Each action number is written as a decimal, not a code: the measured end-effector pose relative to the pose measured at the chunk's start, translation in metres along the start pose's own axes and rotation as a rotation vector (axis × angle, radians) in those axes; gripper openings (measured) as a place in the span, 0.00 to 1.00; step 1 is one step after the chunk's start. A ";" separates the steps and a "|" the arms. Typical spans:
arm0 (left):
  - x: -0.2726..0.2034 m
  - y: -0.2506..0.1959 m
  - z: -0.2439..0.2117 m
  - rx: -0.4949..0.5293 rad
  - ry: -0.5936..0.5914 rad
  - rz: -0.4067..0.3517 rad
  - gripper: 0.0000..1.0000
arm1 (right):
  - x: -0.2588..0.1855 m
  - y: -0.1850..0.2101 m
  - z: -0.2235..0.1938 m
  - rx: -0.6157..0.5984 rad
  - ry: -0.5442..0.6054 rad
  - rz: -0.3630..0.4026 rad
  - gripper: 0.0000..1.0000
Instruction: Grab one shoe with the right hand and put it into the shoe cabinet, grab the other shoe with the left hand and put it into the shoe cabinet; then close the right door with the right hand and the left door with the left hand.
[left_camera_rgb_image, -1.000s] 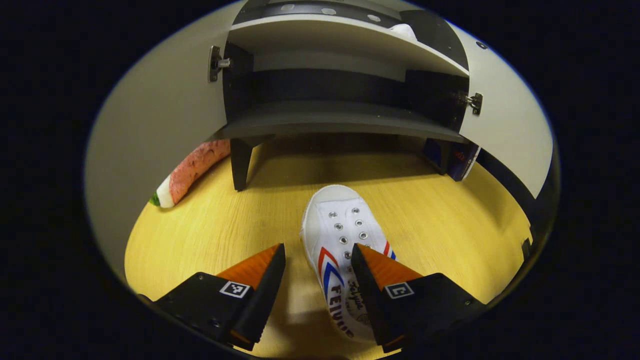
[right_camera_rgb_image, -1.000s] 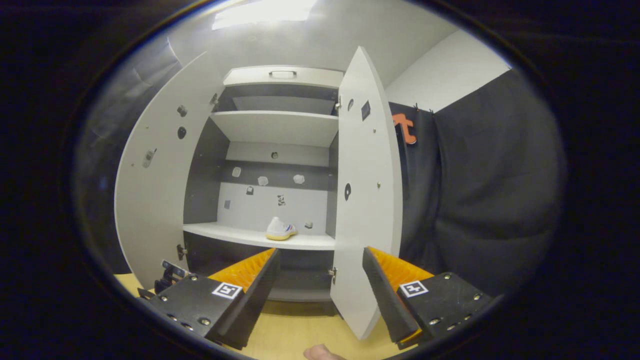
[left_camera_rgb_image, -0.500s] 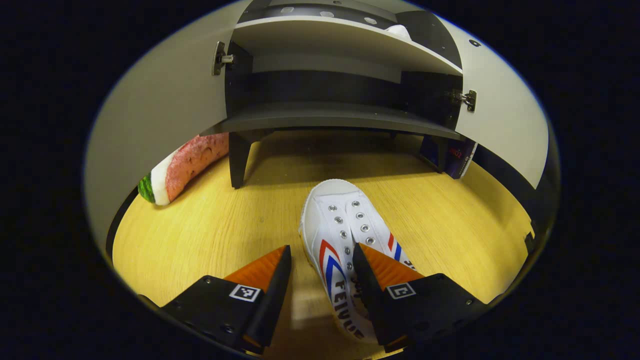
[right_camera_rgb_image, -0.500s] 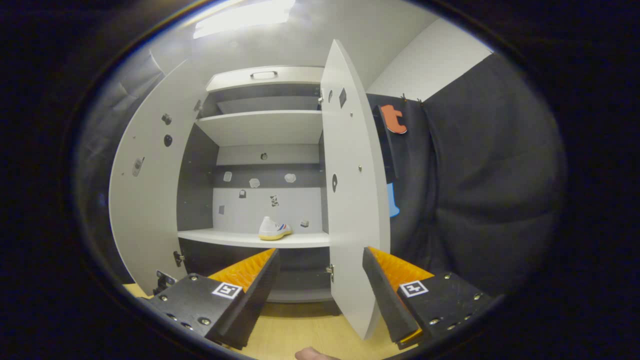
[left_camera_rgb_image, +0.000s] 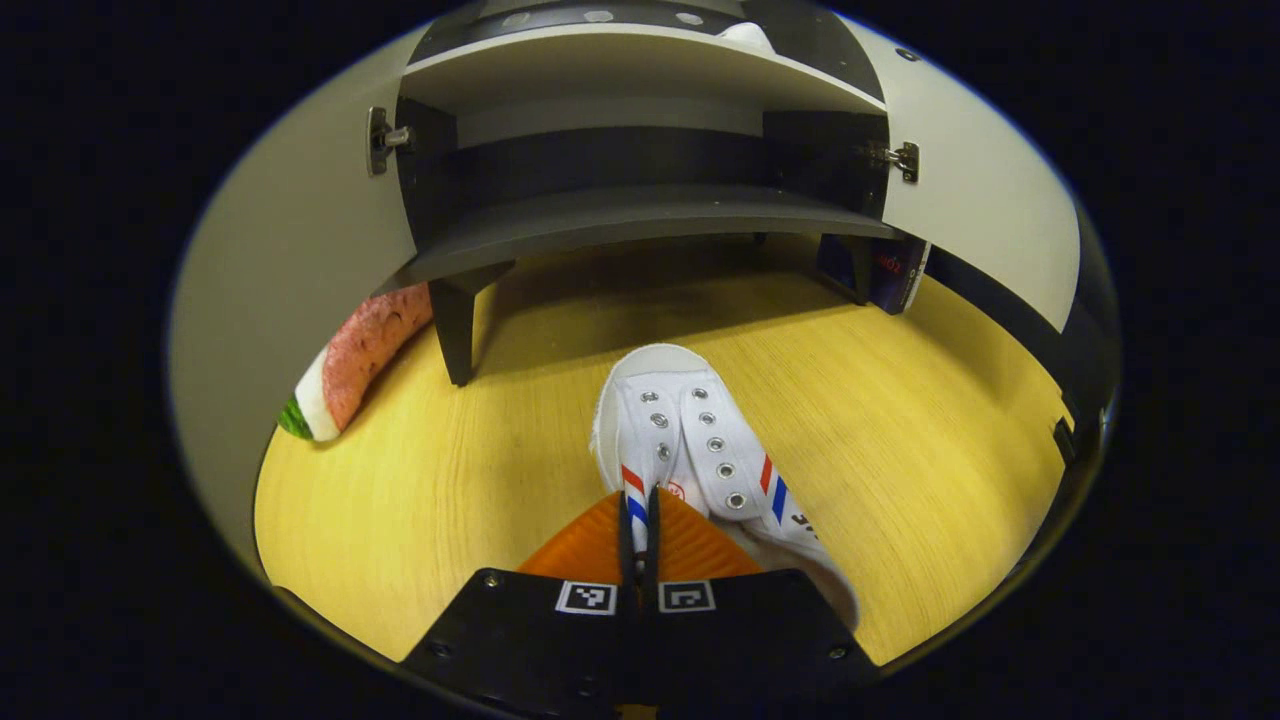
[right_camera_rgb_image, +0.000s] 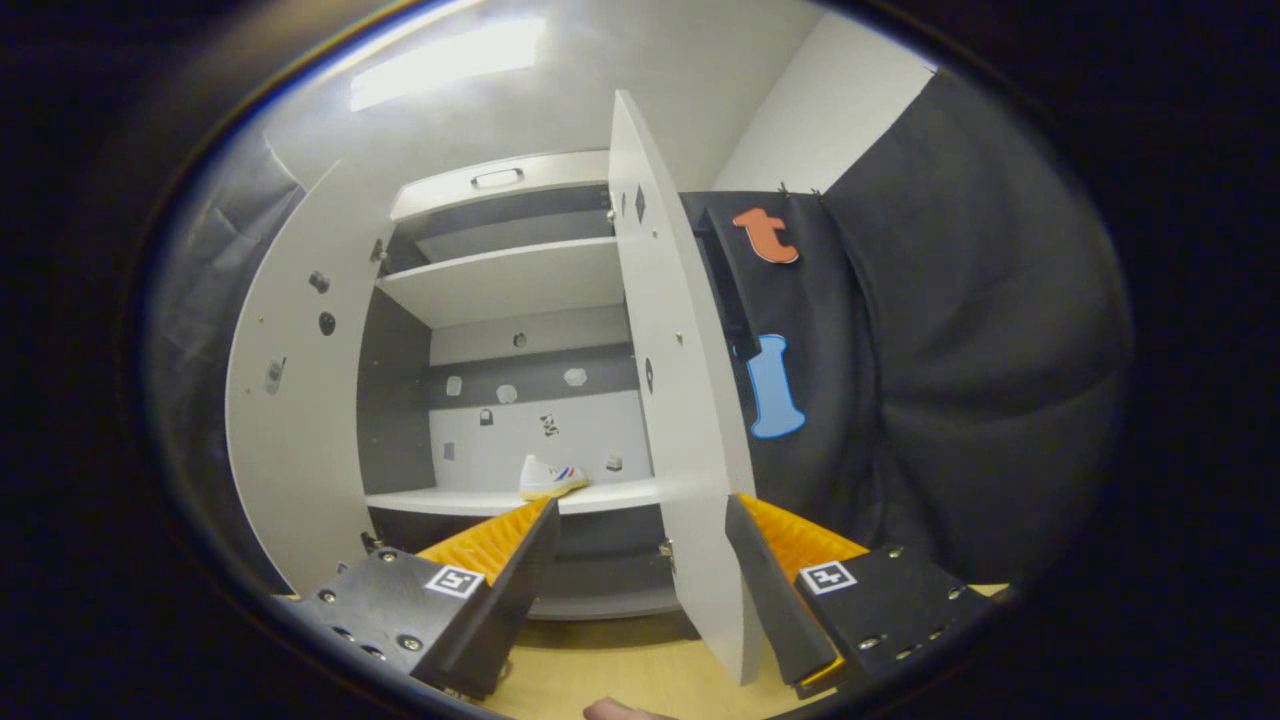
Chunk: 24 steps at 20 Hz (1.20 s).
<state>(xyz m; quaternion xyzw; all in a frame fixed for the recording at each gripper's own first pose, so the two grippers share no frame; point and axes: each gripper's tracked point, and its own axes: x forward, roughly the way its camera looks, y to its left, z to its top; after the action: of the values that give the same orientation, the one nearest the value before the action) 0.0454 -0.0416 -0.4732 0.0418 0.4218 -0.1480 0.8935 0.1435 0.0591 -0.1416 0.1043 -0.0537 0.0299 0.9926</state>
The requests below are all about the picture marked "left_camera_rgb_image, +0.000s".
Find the book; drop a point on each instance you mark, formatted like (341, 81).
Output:
(895, 270)

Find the white cabinet shelf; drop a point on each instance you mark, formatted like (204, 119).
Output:
(620, 65)

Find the white cabinet door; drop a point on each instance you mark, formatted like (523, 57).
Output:
(290, 250)
(980, 200)

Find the white shoe cabinet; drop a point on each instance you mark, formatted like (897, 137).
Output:
(620, 160)

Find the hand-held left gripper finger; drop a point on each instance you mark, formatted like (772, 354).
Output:
(627, 540)
(652, 540)

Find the watermelon slice plush toy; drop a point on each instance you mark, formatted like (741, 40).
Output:
(365, 350)

